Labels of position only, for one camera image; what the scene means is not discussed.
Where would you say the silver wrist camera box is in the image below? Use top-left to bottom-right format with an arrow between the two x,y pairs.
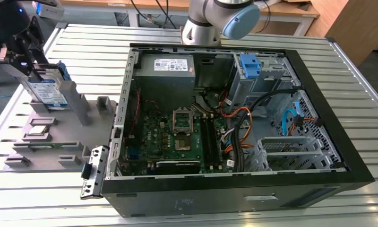
38,1 -> 66,19

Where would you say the metal disk bay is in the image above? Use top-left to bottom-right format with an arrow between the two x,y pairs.
255,135 -> 342,171

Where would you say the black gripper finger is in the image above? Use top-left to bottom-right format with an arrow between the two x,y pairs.
17,16 -> 50,82
0,46 -> 30,78

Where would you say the black graphics card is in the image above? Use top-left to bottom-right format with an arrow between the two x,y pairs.
146,158 -> 202,176

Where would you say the silver CPU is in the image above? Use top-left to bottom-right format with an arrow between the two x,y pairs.
29,125 -> 50,136

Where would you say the hard disk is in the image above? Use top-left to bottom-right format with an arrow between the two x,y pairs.
13,60 -> 72,111

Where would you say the grey expansion slot latch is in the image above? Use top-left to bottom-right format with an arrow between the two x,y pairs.
79,144 -> 110,200

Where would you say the green RAM stick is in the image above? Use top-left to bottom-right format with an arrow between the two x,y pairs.
26,142 -> 64,150

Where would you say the metal optical drive bay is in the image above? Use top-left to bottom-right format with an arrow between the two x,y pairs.
229,53 -> 302,112

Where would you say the grey power supply unit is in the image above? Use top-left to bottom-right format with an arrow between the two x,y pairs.
134,53 -> 198,111

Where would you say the grey parts rack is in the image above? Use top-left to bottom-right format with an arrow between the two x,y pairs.
2,80 -> 118,172

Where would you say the green motherboard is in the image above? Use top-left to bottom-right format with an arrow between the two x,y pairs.
122,111 -> 238,176

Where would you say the black cable bundle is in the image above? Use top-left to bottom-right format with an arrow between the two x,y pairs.
231,89 -> 305,173

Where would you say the wooden desk with white legs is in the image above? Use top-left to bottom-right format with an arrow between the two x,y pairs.
62,0 -> 321,36

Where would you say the black open PC case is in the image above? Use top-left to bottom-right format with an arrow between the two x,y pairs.
99,42 -> 375,217

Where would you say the orange yellow wire bundle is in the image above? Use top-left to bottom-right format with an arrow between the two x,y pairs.
218,106 -> 257,153

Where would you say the wooden cabinet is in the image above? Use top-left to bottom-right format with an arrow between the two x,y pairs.
326,0 -> 378,67

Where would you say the CPU socket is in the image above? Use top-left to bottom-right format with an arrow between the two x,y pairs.
173,138 -> 193,152

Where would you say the black RAM slot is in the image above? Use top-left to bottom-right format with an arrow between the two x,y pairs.
209,113 -> 223,170
201,113 -> 213,170

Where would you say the blue plastic bay latch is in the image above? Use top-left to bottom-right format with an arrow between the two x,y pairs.
238,53 -> 261,79

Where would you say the blue data wire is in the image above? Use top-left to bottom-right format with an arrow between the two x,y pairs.
282,101 -> 302,137

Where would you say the metal socket cover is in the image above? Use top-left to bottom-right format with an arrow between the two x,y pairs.
171,108 -> 195,133

